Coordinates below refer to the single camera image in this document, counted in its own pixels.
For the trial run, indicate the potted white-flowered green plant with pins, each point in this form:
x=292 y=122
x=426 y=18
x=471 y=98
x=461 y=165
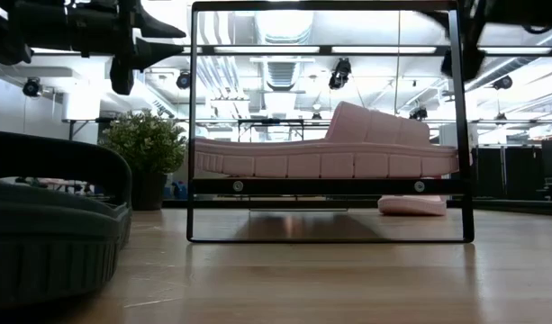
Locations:
x=145 y=139

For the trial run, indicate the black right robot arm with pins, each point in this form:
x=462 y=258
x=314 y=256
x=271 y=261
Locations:
x=523 y=13

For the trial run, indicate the dark storage cabinet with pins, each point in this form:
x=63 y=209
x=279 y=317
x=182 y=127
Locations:
x=505 y=173

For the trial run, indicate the black aluminium table frame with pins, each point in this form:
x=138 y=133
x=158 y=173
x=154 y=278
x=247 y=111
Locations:
x=505 y=204

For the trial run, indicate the black ceiling spotlight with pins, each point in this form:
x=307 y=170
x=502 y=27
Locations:
x=341 y=74
x=418 y=114
x=31 y=87
x=183 y=81
x=503 y=83

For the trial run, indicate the black rubber slide sandal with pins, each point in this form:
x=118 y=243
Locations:
x=46 y=252

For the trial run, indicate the black linear ceiling light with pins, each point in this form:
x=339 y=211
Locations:
x=325 y=50

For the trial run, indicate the black-framed wooden board shelf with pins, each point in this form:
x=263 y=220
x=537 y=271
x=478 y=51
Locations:
x=325 y=186

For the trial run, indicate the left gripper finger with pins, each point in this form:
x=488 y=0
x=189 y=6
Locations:
x=158 y=51
x=160 y=29

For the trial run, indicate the pink rubber slide sandal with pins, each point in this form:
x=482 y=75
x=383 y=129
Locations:
x=302 y=164
x=410 y=206

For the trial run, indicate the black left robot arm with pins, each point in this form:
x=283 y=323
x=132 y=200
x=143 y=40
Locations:
x=14 y=31

